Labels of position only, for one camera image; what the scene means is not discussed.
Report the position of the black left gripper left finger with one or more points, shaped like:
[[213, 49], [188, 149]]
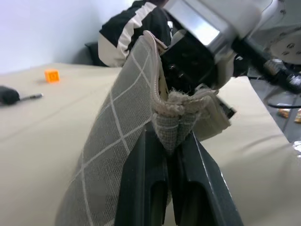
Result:
[[143, 179]]

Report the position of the small orange block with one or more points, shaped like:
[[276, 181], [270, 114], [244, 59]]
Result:
[[52, 76]]

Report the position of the grey checked pencil pouch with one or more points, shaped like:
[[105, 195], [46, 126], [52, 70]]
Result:
[[113, 122]]

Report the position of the person in black white jacket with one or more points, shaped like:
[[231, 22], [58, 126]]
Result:
[[131, 35]]

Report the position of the black red electric screwdriver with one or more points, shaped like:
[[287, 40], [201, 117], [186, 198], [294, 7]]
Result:
[[8, 95]]

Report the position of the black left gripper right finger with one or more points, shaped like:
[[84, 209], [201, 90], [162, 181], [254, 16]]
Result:
[[204, 188]]

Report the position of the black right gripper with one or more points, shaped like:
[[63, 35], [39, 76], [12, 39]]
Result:
[[188, 63]]

